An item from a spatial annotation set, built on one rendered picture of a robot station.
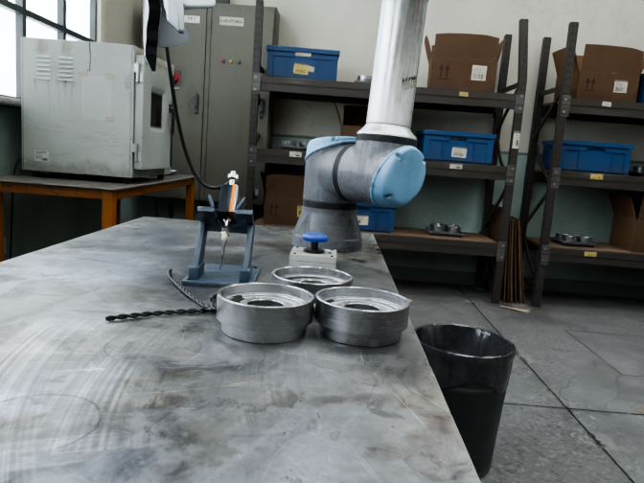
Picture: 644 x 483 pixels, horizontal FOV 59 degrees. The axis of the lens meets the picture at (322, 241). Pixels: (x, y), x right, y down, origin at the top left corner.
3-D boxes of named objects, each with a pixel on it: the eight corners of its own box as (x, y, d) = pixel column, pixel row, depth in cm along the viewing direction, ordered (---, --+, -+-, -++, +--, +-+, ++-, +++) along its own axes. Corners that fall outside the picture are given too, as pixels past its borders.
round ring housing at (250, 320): (330, 331, 63) (333, 295, 63) (269, 354, 55) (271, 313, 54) (259, 310, 69) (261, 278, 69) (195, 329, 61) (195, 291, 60)
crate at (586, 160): (605, 173, 442) (609, 145, 439) (630, 175, 405) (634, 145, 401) (539, 169, 443) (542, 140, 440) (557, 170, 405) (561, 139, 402)
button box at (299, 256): (334, 287, 85) (336, 255, 84) (287, 283, 85) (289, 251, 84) (334, 275, 93) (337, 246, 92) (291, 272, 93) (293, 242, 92)
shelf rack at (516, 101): (500, 305, 412) (537, 18, 381) (240, 284, 415) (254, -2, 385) (480, 287, 468) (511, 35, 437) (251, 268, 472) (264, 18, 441)
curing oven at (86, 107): (146, 186, 271) (149, 45, 261) (20, 176, 272) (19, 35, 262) (181, 179, 332) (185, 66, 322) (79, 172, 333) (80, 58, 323)
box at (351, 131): (401, 158, 404) (406, 103, 398) (329, 153, 405) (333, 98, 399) (395, 158, 446) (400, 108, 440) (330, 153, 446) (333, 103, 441)
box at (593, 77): (648, 104, 397) (656, 49, 391) (566, 98, 393) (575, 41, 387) (614, 109, 438) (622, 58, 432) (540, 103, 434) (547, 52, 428)
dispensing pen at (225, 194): (208, 264, 79) (223, 163, 87) (211, 275, 83) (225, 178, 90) (223, 264, 79) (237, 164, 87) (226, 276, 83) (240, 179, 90)
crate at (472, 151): (479, 164, 444) (483, 136, 440) (493, 165, 406) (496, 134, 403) (413, 159, 445) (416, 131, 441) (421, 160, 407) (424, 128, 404)
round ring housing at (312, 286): (301, 290, 81) (303, 263, 80) (365, 306, 75) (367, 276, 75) (253, 304, 72) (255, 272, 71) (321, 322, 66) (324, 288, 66)
